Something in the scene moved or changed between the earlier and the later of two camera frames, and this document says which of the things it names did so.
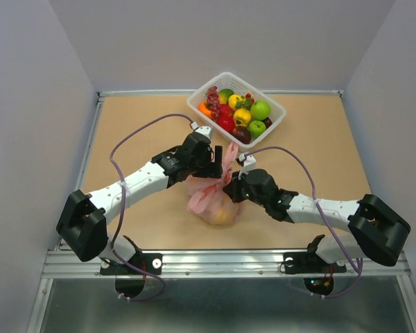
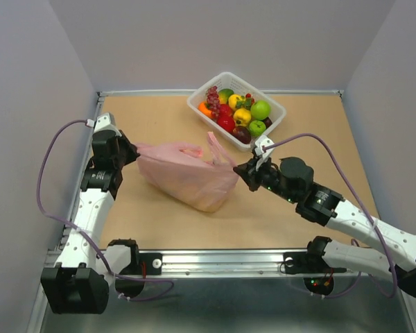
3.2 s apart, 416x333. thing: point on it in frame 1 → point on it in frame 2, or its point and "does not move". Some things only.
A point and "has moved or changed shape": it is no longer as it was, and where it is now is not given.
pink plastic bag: x=207 y=198 has moved or changed shape
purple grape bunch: x=213 y=101 does not move
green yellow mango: x=224 y=95 does not move
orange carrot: x=202 y=107 does not move
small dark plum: x=267 y=122 does not move
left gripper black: x=213 y=169 → x=132 y=154
